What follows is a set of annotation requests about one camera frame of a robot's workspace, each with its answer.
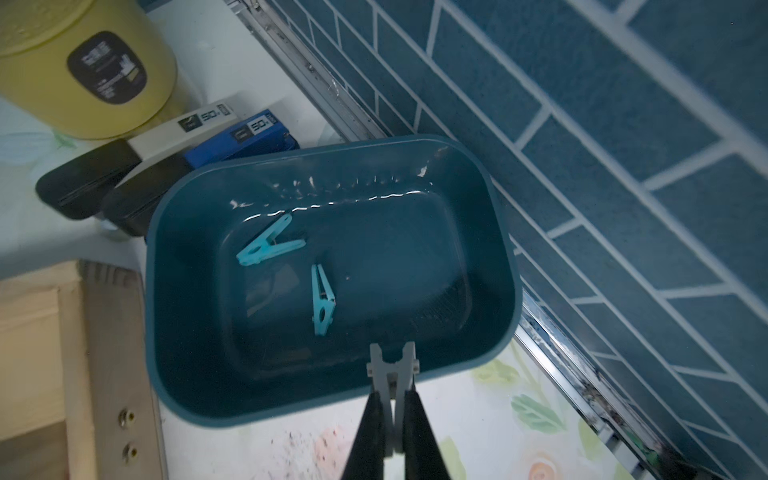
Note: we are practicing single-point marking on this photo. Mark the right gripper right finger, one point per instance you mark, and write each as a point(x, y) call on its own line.
point(423, 459)

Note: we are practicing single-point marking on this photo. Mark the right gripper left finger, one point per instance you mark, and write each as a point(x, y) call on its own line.
point(366, 458)

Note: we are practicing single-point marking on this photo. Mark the clear clothespin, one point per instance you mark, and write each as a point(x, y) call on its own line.
point(391, 381)

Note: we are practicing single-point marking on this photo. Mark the teal clothespin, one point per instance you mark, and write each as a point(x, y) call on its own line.
point(266, 247)
point(323, 300)

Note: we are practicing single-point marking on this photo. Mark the teal storage box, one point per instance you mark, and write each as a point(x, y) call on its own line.
point(409, 232)

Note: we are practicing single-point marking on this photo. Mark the wooden clothes rack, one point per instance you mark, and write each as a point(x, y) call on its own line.
point(76, 400)

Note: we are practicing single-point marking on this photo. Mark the black white stapler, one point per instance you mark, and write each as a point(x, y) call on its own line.
point(77, 188)

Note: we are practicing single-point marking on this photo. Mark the yellow pen cup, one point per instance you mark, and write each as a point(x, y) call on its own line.
point(89, 69)

